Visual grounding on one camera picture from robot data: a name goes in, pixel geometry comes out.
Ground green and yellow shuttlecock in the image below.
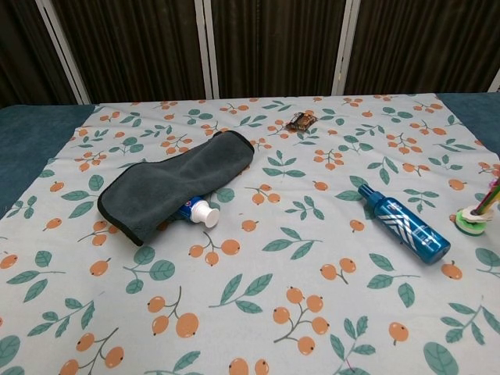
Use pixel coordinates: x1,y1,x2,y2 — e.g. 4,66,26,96
454,177,500,238

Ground floral patterned tablecloth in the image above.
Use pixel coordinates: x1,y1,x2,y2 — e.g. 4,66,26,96
0,92,500,375

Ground blue spray bottle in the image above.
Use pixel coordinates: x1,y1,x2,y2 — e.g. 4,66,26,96
358,184,452,266

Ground toothpaste tube with white cap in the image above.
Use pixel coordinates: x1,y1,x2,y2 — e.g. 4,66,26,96
171,196,220,232

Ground dark grey towel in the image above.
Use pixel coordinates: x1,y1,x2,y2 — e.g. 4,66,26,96
97,130,255,247

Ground brown wrapped snack bar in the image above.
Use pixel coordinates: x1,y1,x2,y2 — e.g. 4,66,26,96
284,111,320,132

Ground dark folding partition screen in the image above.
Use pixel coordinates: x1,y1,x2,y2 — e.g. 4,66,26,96
0,0,500,107

